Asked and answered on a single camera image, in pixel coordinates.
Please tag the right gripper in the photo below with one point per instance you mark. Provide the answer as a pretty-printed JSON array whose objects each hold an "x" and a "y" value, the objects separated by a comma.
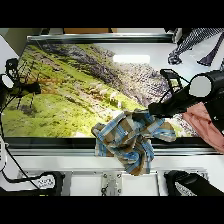
[{"x": 160, "y": 108}]

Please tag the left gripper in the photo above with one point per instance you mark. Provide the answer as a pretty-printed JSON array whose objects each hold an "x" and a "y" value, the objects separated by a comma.
[{"x": 30, "y": 89}]

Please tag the checked shirt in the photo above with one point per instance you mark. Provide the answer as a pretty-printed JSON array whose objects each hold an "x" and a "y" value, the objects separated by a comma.
[{"x": 128, "y": 140}]

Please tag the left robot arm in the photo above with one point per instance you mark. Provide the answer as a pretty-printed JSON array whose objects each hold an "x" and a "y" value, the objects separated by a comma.
[{"x": 50, "y": 182}]

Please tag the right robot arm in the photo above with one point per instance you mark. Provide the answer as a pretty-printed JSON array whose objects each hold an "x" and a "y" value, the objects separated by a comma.
[{"x": 208, "y": 87}]

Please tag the pink garment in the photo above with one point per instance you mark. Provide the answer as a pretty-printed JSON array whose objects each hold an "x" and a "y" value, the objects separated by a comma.
[{"x": 203, "y": 123}]

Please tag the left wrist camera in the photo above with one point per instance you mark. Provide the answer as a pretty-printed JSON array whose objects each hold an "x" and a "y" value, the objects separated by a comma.
[{"x": 12, "y": 65}]

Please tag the silver frame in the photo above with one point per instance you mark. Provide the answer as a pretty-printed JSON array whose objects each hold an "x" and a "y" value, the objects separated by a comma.
[{"x": 110, "y": 151}]

